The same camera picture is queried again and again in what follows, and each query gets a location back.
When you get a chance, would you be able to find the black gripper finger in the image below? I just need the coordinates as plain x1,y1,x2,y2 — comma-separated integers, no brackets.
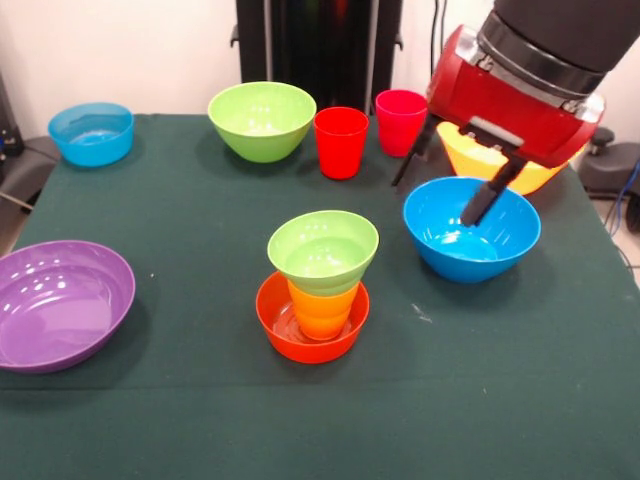
459,155,526,229
391,114,440,189

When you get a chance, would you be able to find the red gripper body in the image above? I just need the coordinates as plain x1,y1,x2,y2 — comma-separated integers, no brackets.
425,24,606,169

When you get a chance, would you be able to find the red plastic cup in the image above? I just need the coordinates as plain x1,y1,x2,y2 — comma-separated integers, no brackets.
313,106,370,180

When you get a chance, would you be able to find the small green ribbed bowl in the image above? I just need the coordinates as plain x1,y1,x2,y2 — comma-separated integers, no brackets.
266,209,380,296

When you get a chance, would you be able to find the large green plastic bowl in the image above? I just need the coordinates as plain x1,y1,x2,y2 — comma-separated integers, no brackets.
207,81,318,164

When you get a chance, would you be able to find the orange plastic cup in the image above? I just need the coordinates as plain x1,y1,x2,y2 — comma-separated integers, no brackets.
287,279,361,342

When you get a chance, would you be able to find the orange plastic bowl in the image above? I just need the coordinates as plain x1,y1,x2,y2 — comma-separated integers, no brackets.
254,271,371,365

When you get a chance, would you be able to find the small blue plastic bowl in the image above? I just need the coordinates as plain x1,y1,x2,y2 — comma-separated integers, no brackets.
47,102,135,168

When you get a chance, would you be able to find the purple plastic bowl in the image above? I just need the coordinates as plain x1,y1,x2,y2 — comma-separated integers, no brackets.
0,239,137,375

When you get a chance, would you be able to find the pink plastic cup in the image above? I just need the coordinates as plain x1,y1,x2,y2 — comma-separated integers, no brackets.
375,89,430,158

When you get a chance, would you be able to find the yellow plastic bowl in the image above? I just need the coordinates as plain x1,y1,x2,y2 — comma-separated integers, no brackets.
436,122,581,196

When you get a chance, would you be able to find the large blue plastic bowl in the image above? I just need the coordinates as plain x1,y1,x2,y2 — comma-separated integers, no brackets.
402,176,543,285

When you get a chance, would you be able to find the grey base with black knob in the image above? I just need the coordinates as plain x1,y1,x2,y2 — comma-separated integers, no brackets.
579,126,640,201

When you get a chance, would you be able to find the dark green tablecloth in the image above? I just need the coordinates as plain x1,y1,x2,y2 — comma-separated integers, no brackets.
0,113,640,480

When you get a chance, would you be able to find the grey machine base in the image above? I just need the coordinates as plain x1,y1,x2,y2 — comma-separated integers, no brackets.
0,134,64,211

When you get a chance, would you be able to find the black equipment rack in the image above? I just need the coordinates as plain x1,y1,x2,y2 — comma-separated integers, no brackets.
0,69,26,169

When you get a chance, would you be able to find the black hanging cable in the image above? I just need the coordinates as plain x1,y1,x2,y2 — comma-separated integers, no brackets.
428,0,454,76

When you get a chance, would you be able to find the blue cable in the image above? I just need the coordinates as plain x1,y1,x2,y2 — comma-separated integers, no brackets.
605,158,640,237

